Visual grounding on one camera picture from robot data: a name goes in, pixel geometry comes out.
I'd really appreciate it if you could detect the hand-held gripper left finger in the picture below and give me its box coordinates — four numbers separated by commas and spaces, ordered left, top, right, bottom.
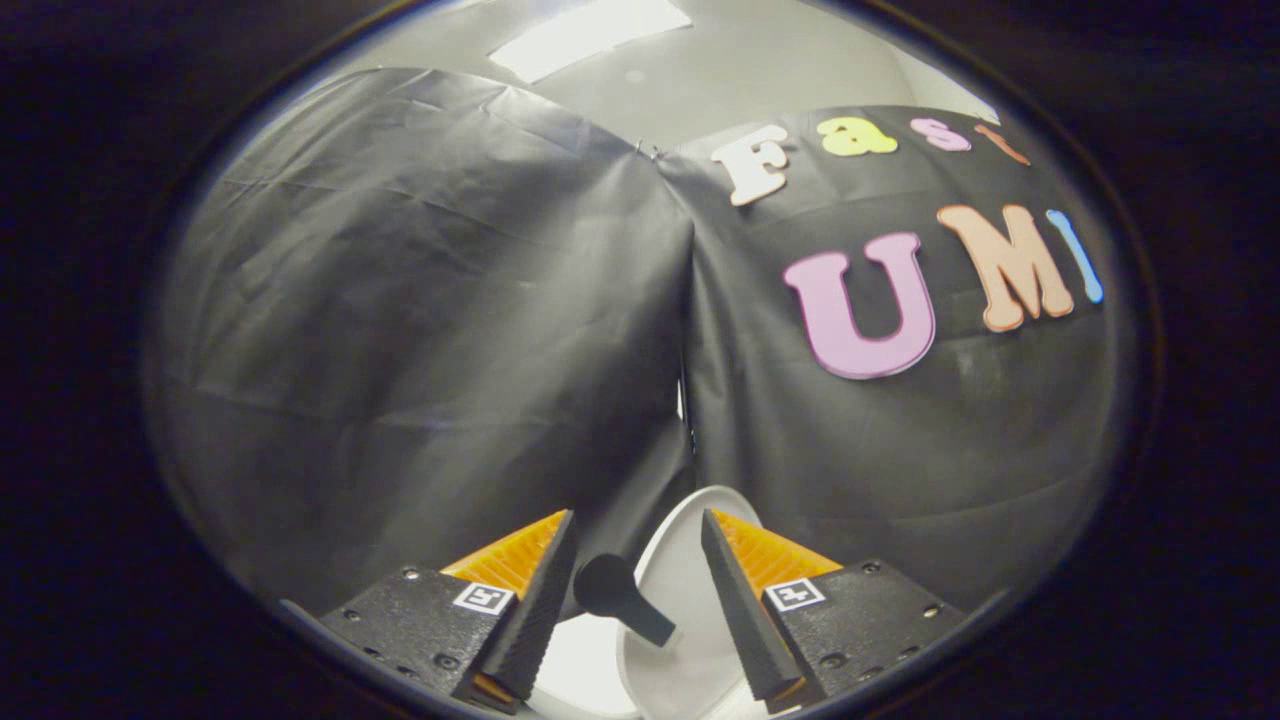
318, 508, 579, 715

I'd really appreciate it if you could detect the ceiling light panel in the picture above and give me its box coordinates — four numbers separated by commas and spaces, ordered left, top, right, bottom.
488, 0, 693, 85

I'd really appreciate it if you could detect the plain black backdrop cloth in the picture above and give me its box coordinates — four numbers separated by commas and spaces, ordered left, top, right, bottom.
150, 68, 696, 623

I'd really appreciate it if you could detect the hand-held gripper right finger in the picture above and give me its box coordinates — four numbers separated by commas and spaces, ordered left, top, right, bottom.
700, 507, 967, 715

